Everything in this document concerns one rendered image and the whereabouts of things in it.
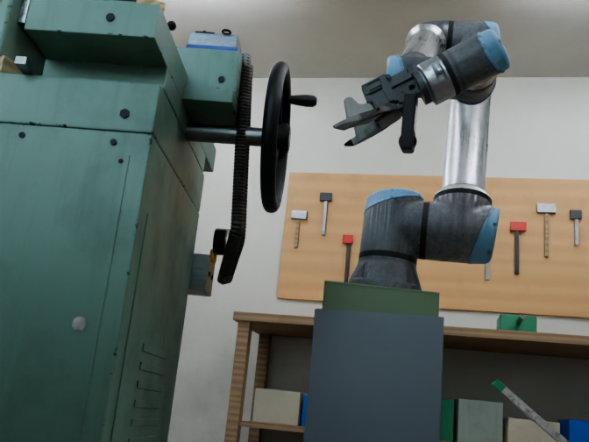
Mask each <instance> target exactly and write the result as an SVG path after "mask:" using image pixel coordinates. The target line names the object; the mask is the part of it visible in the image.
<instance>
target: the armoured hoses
mask: <svg viewBox="0 0 589 442"><path fill-rule="evenodd" d="M242 59H243V63H242V72H241V78H240V88H239V94H238V110H237V117H236V128H237V130H236V131H237V132H236V134H237V136H236V137H235V138H236V139H235V146H234V147H235V149H234V151H235V153H234V154H235V155H234V158H235V159H234V166H233V167H234V169H233V171H234V172H233V174H234V175H233V179H232V180H233V185H232V187H233V189H232V190H233V192H232V199H231V200H232V206H231V207H232V209H231V211H232V213H231V228H230V232H229V237H228V240H227V244H226V247H225V250H224V256H223V259H222V263H221V267H220V269H219V273H218V277H217V281H218V282H219V283H220V284H222V285H224V284H227V283H230V282H232V279H233V276H234V273H235V270H236V267H237V264H238V260H239V258H240V255H241V253H242V250H243V247H244V244H245V235H246V233H245V232H246V221H247V220H246V219H247V216H246V215H247V213H246V212H247V202H248V201H247V200H246V199H247V198H248V197H247V196H248V194H247V192H248V187H247V186H248V179H249V178H248V176H249V175H248V173H249V171H248V170H249V168H248V167H249V161H248V160H249V157H250V156H249V154H250V153H249V151H250V149H249V148H250V146H248V145H247V143H246V142H247V139H246V136H245V131H246V128H248V127H250V126H251V124H250V123H251V113H252V112H251V110H252V109H251V107H252V106H251V104H252V78H253V65H251V55H250V54H247V53H242Z"/></svg>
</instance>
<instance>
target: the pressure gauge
mask: <svg viewBox="0 0 589 442"><path fill-rule="evenodd" d="M229 232H230V229H229V228H228V229H225V228H216V229H215V232H214V237H213V249H211V250H210V254H209V255H210V256H211V258H212V263H213V264H215V263H216V256H217V255H224V250H225V247H226V244H227V240H228V237H229Z"/></svg>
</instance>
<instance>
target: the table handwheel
mask: <svg viewBox="0 0 589 442"><path fill-rule="evenodd" d="M289 96H291V77H290V71H289V67H288V65H287V63H286V62H283V61H278V62H276V63H275V64H274V65H273V67H272V70H271V73H270V75H269V79H268V84H267V88H266V99H265V106H264V114H263V123H262V128H258V127H248V128H246V131H245V136H246V139H247V142H246V143H247V145H248V146H261V148H260V194H261V202H262V205H263V208H264V210H265V211H266V212H268V213H274V212H276V211H277V210H278V209H279V208H280V203H281V199H282V196H283V190H284V185H285V179H286V172H287V156H288V152H289V147H290V139H291V127H290V117H291V104H290V103H288V97H289ZM236 130H237V128H236V126H235V125H212V124H199V123H187V125H186V131H185V136H186V141H195V142H207V143H218V144H231V145H235V139H236V138H235V137H236V136H237V134H236V132H237V131H236Z"/></svg>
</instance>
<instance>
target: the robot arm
mask: <svg viewBox="0 0 589 442"><path fill-rule="evenodd" d="M405 48H406V49H405V51H404V52H403V54H402V56H400V55H398V54H396V55H394V56H389V57H388V59H387V74H386V75H385V74H383V75H381V76H379V77H377V78H375V79H373V80H371V81H369V82H367V83H365V84H363V85H361V87H362V91H363V94H364V97H365V99H366V103H363V104H359V103H357V102H356V101H355V100H354V99H353V98H352V97H346V98H345V99H344V109H345V114H346V119H344V120H342V121H340V122H338V123H336V124H335V125H333V128H335V129H338V130H342V131H345V130H347V129H349V128H352V127H354V131H355V137H354V138H352V139H350V140H348V141H347V142H346V143H344V146H355V145H357V144H359V143H361V142H363V141H365V140H367V139H369V138H371V137H373V136H375V135H376V134H378V133H380V132H382V131H384V130H385V129H387V128H388V127H389V126H390V125H392V124H393V123H395V122H397V121H398V120H400V119H401V117H402V123H401V136H400V137H399V146H400V148H401V151H402V152H403V153H413V152H414V150H415V146H416V144H417V139H416V136H415V129H416V119H417V107H418V98H421V99H422V100H423V102H424V103H425V104H426V105H427V104H429V103H432V102H433V103H434V104H435V105H438V104H440V103H442V102H444V101H446V100H448V99H450V109H449V119H448V129H447V139H446V148H445V157H444V176H443V186H442V189H441V190H439V191H438V192H436V193H435V195H434V199H433V203H431V202H424V201H423V197H422V195H421V194H420V193H417V192H416V191H414V190H412V189H398V188H395V189H381V190H378V191H375V192H373V193H372V194H371V195H369V197H368V198H367V200H366V205H365V210H364V219H363V226H362V233H361V241H360V248H359V257H358V265H357V266H356V268H355V269H354V271H353V273H352V275H351V278H350V280H349V281H348V282H349V283H357V284H365V285H374V286H382V287H391V288H399V289H416V290H422V288H421V284H420V282H419V278H418V274H417V271H416V264H417V259H420V260H438V261H448V262H457V263H466V264H470V265H471V264H486V263H488V262H489V261H490V260H491V259H492V256H493V248H494V243H495V238H496V232H497V227H498V222H499V215H500V209H499V208H497V207H496V206H493V207H492V198H491V197H490V196H489V195H488V194H487V193H486V192H485V188H486V162H487V148H488V133H489V119H490V106H491V94H492V93H493V90H494V88H495V85H496V77H497V75H498V74H500V73H504V72H505V71H506V70H508V69H509V68H510V60H509V58H508V55H507V51H506V49H505V47H504V46H503V44H502V42H501V40H500V29H499V27H498V25H497V24H496V23H494V22H490V21H485V20H481V21H455V20H454V21H450V20H438V21H429V22H424V23H420V24H419V25H416V26H415V27H414V28H412V29H411V31H410V32H409V33H408V36H407V37H406V42H405Z"/></svg>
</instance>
